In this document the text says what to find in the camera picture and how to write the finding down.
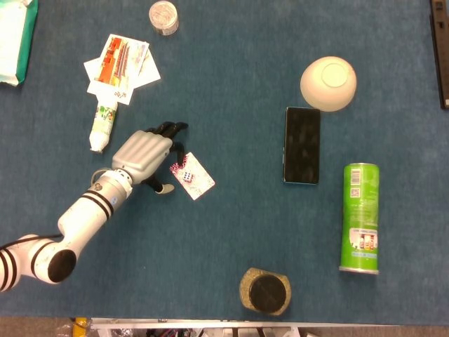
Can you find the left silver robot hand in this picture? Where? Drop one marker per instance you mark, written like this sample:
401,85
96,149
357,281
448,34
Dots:
140,154

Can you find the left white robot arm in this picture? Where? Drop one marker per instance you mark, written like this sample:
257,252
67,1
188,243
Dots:
84,214

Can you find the white and green tube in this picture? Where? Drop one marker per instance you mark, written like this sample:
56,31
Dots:
101,128

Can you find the white die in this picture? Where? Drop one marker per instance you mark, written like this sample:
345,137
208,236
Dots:
186,177

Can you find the red patterned playing card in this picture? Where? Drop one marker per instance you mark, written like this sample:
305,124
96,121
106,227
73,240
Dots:
200,179

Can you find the photo postcard with red building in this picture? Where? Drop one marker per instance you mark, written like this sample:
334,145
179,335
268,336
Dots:
117,68

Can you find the clear toothpick jar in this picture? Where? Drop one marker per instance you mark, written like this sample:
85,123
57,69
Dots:
163,17

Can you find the black smartphone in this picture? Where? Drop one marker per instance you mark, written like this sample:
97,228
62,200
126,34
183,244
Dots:
302,145

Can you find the green wet wipes pack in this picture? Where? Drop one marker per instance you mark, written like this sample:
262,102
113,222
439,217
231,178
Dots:
14,42

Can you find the yellow object under table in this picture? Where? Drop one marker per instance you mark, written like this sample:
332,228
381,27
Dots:
80,326

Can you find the jar with black lid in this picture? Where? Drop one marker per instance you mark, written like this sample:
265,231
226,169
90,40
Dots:
266,293

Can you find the cream upturned bowl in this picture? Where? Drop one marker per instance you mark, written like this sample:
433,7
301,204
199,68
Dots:
324,86

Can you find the green chips can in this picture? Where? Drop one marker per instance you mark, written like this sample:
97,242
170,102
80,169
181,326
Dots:
361,210

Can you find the black folding stand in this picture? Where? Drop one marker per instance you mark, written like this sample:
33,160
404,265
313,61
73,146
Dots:
441,52

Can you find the metal table frame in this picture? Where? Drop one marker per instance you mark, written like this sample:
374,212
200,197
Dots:
196,324

